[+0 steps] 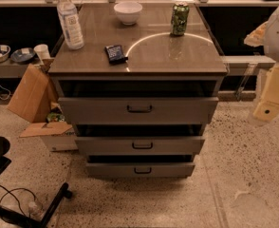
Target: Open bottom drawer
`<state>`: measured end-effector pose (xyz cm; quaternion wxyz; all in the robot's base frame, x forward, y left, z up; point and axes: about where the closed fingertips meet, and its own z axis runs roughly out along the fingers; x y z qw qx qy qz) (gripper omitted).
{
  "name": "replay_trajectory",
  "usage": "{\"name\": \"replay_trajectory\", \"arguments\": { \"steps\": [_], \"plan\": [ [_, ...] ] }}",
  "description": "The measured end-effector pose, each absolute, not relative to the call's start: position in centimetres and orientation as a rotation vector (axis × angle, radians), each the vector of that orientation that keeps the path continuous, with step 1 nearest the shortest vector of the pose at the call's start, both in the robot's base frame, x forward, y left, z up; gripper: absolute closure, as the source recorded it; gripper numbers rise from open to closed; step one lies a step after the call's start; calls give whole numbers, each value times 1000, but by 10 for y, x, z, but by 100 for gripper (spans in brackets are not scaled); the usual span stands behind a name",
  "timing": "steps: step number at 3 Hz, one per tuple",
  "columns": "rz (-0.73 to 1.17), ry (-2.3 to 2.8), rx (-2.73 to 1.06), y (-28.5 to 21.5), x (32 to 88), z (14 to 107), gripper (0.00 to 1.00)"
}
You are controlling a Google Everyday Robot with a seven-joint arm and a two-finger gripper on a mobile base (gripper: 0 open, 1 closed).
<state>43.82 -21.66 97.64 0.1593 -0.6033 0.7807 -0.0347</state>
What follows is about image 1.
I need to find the grey drawer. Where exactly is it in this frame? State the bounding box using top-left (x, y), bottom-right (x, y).
top-left (86, 162), bottom-right (195, 178)
top-left (75, 136), bottom-right (205, 156)
top-left (59, 97), bottom-right (218, 125)

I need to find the white cardboard box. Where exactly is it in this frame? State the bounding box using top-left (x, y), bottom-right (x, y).
top-left (20, 122), bottom-right (77, 151)

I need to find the white paper cup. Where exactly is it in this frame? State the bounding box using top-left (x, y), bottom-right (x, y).
top-left (34, 44), bottom-right (50, 60)

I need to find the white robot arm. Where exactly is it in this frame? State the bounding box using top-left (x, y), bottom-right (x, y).
top-left (244, 6), bottom-right (279, 123)

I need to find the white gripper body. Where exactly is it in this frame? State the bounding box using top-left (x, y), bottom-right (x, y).
top-left (248, 63), bottom-right (279, 126)

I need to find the green snack bag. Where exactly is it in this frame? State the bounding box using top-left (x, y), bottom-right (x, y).
top-left (46, 112), bottom-right (65, 123)

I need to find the white bowl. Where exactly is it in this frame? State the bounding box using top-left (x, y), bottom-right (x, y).
top-left (114, 1), bottom-right (142, 25)

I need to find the brown cardboard box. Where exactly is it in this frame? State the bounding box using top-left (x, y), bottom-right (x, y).
top-left (8, 64), bottom-right (58, 123)

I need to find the black cable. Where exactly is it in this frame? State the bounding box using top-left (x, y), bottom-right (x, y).
top-left (0, 181), bottom-right (39, 220)

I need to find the black chair base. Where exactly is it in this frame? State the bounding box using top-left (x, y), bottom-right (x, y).
top-left (0, 137), bottom-right (72, 228)

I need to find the grey drawer cabinet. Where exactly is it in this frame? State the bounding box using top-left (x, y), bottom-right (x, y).
top-left (47, 2), bottom-right (229, 179)

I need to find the green soda can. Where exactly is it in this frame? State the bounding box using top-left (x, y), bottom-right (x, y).
top-left (171, 2), bottom-right (190, 36)

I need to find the grey top drawer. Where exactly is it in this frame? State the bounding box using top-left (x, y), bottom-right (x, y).
top-left (59, 97), bottom-right (218, 125)

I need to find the grey bottom drawer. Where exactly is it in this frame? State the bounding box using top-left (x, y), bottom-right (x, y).
top-left (86, 162), bottom-right (195, 178)

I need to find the clear plastic water bottle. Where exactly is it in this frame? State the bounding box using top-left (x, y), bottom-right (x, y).
top-left (57, 0), bottom-right (84, 49)

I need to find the dark blue plate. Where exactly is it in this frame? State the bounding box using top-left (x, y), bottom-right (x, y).
top-left (10, 47), bottom-right (35, 64)

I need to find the grey middle drawer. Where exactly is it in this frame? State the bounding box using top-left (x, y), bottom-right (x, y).
top-left (75, 136), bottom-right (205, 156)

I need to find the dark blue snack packet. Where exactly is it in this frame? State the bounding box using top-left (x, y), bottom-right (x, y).
top-left (104, 45), bottom-right (128, 65)

